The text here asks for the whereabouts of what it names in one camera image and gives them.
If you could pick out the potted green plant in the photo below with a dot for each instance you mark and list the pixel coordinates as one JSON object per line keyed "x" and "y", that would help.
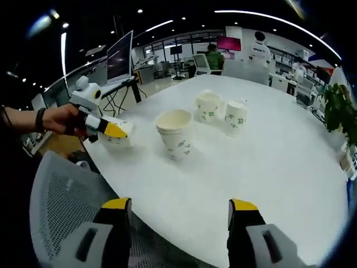
{"x": 338, "y": 109}

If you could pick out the black laptop stand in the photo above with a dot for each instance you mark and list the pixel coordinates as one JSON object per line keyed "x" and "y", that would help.
{"x": 137, "y": 93}

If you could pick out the white office chair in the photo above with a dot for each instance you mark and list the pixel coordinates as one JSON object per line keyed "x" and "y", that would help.
{"x": 202, "y": 64}

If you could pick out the grey mesh office chair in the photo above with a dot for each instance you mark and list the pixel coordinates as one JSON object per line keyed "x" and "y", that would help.
{"x": 64, "y": 195}

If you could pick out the black wristband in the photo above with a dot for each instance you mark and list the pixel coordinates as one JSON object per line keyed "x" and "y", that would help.
{"x": 40, "y": 120}

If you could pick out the white desk partition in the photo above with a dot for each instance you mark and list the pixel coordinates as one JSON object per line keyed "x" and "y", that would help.
{"x": 245, "y": 72}

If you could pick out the person's left hand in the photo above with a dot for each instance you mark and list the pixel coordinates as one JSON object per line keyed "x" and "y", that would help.
{"x": 60, "y": 120}

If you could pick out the group of white paper cups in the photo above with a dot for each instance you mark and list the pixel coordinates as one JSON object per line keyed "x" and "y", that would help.
{"x": 177, "y": 139}

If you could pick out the curved ceiling light strip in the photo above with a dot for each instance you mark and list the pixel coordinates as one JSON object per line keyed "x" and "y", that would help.
{"x": 279, "y": 19}

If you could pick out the grey desk device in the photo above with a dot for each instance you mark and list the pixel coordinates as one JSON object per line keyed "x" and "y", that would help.
{"x": 303, "y": 97}

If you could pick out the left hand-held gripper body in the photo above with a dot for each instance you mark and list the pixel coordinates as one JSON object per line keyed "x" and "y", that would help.
{"x": 85, "y": 96}

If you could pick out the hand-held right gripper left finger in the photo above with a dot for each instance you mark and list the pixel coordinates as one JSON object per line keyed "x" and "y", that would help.
{"x": 111, "y": 240}

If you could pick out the blue box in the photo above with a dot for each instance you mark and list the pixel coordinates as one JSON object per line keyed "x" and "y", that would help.
{"x": 352, "y": 186}

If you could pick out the white table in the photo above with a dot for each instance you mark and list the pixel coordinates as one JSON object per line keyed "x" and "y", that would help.
{"x": 265, "y": 173}

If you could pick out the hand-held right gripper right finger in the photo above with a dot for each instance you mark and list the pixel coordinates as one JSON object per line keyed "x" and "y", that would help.
{"x": 242, "y": 237}

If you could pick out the pink monitor screen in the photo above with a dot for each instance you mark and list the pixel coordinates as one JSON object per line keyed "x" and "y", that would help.
{"x": 228, "y": 43}

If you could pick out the silver laptop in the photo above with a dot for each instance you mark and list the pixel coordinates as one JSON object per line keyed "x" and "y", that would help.
{"x": 120, "y": 60}

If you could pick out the green printed paper cup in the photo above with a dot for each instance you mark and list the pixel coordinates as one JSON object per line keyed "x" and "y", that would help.
{"x": 207, "y": 110}
{"x": 235, "y": 120}
{"x": 117, "y": 143}

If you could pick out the black screen on stand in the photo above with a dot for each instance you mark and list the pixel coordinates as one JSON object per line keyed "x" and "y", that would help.
{"x": 176, "y": 50}

